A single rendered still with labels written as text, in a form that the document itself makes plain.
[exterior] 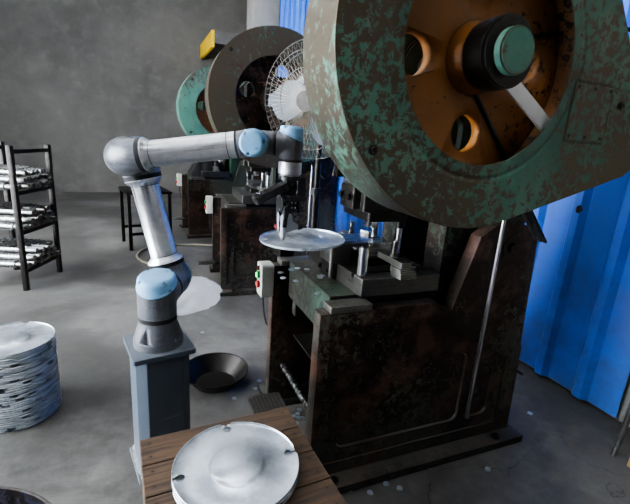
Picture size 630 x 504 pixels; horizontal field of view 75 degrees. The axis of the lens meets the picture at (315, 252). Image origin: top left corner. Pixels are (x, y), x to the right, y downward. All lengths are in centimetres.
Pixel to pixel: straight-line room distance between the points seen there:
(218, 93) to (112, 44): 543
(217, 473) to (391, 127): 86
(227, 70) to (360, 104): 181
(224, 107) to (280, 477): 209
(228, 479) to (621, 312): 176
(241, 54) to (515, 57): 188
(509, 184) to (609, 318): 119
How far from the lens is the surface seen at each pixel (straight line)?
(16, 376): 188
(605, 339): 229
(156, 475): 113
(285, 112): 229
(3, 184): 331
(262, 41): 273
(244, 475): 107
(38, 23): 811
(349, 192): 142
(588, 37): 136
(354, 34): 92
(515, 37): 108
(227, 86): 266
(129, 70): 793
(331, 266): 143
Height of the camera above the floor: 111
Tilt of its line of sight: 15 degrees down
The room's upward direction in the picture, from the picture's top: 4 degrees clockwise
